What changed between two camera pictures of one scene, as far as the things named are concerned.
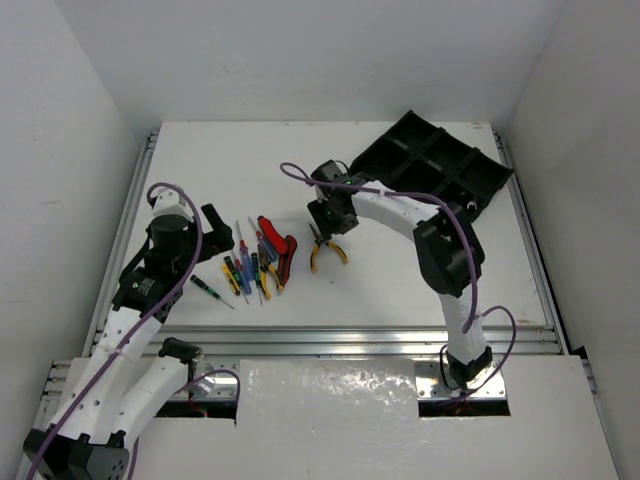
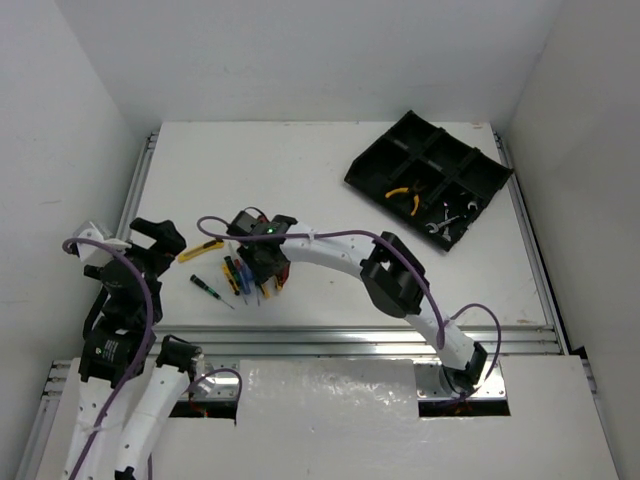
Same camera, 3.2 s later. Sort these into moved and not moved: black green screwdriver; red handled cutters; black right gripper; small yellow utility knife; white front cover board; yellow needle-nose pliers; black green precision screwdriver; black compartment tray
Moved: black right gripper; yellow needle-nose pliers
Not moved: black compartment tray; black green screwdriver; white front cover board; black green precision screwdriver; red handled cutters; small yellow utility knife
